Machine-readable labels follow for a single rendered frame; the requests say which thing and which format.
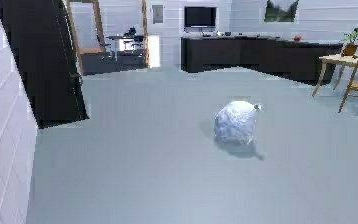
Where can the white crumpled bag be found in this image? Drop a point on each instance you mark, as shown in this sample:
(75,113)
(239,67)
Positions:
(235,123)

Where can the white desk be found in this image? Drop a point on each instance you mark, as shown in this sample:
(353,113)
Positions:
(122,41)

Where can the long black cabinet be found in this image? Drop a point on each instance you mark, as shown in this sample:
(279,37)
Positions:
(253,55)

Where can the black television set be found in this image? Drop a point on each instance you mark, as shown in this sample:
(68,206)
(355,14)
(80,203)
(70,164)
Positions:
(200,17)

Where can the small grey framed picture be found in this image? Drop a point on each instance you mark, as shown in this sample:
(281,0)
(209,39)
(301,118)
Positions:
(157,14)

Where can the small red round object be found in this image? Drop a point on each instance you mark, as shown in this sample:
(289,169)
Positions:
(297,38)

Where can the framed landscape picture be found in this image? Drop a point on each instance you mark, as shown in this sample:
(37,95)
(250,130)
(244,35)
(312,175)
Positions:
(280,10)

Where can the black room door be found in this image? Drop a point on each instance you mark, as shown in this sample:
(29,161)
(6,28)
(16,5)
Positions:
(43,60)

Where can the light wooden table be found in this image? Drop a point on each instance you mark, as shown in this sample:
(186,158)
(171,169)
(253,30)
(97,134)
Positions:
(337,61)

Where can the light wooden chair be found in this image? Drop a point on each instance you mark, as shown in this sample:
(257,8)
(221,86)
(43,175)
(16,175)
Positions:
(357,83)

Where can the green house plant in pot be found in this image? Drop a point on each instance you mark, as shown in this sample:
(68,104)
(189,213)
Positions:
(352,41)

